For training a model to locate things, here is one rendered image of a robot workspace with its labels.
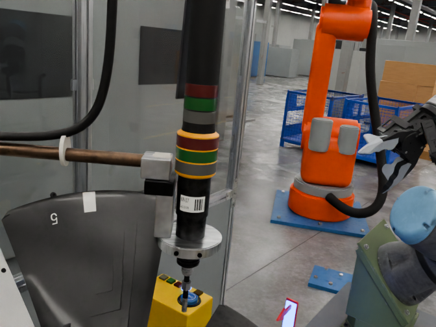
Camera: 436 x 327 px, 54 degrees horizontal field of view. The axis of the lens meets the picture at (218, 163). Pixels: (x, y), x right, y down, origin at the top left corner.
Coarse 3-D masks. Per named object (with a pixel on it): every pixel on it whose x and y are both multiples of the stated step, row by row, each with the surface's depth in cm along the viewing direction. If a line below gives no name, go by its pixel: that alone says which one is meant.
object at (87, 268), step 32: (96, 192) 62; (128, 192) 63; (32, 224) 58; (64, 224) 58; (96, 224) 59; (128, 224) 60; (32, 256) 56; (64, 256) 56; (96, 256) 56; (128, 256) 57; (160, 256) 58; (32, 288) 54; (64, 288) 54; (96, 288) 54; (128, 288) 55; (64, 320) 53; (96, 320) 52; (128, 320) 53
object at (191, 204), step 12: (180, 180) 44; (192, 180) 43; (204, 180) 44; (180, 192) 44; (192, 192) 44; (204, 192) 44; (180, 204) 44; (192, 204) 44; (204, 204) 45; (180, 216) 45; (192, 216) 44; (204, 216) 45; (180, 228) 45; (192, 228) 45; (204, 228) 46; (192, 240) 45; (180, 264) 47; (192, 264) 47
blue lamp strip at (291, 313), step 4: (288, 304) 82; (292, 304) 82; (296, 304) 81; (292, 308) 82; (288, 312) 82; (292, 312) 82; (284, 316) 83; (288, 316) 83; (292, 316) 82; (284, 320) 83; (288, 320) 83; (292, 320) 82; (284, 324) 83; (288, 324) 83; (292, 324) 82
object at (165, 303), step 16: (160, 288) 103; (176, 288) 103; (192, 288) 104; (160, 304) 98; (176, 304) 97; (208, 304) 100; (160, 320) 99; (176, 320) 96; (192, 320) 95; (208, 320) 102
